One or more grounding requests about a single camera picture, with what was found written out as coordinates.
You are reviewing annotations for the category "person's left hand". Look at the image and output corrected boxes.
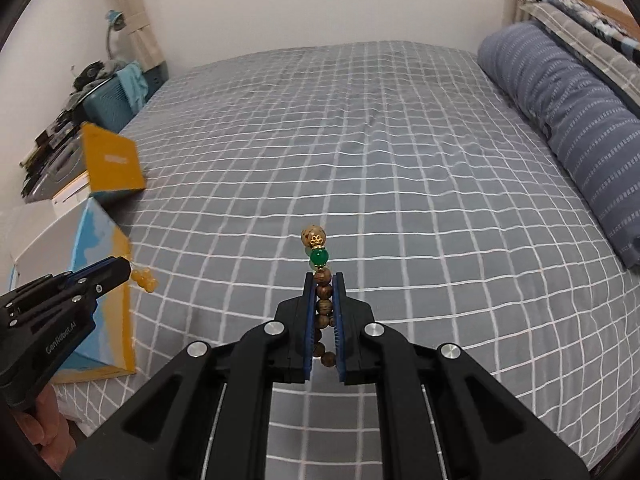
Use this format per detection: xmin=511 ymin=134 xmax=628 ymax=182
xmin=12 ymin=385 xmax=77 ymax=473

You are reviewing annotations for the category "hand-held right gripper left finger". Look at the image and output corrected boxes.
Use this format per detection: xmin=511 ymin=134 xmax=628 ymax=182
xmin=62 ymin=271 xmax=317 ymax=480

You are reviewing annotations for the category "grey checked pillow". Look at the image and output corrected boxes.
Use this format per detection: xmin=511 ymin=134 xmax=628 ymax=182
xmin=517 ymin=0 xmax=640 ymax=111

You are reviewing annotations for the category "teal desk lamp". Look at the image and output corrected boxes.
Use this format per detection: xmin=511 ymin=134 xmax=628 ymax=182
xmin=105 ymin=9 xmax=129 ymax=61

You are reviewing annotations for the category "yellow amber bead bracelet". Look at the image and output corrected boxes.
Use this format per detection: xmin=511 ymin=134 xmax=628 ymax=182
xmin=130 ymin=267 xmax=159 ymax=294

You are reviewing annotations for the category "grey storage case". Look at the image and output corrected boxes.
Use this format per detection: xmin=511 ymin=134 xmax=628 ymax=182
xmin=22 ymin=132 xmax=89 ymax=203

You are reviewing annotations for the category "dark blue patterned pillow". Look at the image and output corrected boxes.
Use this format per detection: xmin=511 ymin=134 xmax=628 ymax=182
xmin=537 ymin=0 xmax=640 ymax=51

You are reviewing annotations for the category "brown wooden bead bracelet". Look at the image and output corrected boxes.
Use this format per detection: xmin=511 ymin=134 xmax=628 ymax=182
xmin=301 ymin=226 xmax=337 ymax=367

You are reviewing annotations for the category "teal suitcase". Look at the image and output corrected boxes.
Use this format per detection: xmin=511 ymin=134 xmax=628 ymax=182
xmin=82 ymin=77 xmax=138 ymax=133

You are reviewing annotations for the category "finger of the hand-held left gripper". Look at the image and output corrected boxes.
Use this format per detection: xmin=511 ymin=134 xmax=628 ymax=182
xmin=64 ymin=256 xmax=127 ymax=282
xmin=75 ymin=258 xmax=133 ymax=308

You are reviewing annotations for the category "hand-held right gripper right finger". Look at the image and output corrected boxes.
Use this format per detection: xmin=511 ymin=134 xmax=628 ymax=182
xmin=331 ymin=271 xmax=591 ymax=480

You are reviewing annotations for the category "blue striped bolster pillow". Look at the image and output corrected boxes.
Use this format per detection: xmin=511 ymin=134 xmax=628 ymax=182
xmin=477 ymin=21 xmax=640 ymax=268

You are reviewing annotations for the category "wooden headboard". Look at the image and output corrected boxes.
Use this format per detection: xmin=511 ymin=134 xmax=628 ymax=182
xmin=582 ymin=0 xmax=640 ymax=26

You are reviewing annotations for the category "yellow and blue cardboard box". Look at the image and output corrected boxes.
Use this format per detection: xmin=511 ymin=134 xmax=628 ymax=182
xmin=10 ymin=122 xmax=147 ymax=383

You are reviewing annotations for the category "teal cloth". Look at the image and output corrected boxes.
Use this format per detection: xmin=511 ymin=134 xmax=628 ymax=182
xmin=117 ymin=61 xmax=149 ymax=106

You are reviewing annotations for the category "dark grey bag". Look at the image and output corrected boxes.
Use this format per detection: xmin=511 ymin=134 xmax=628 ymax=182
xmin=72 ymin=59 xmax=126 ymax=93

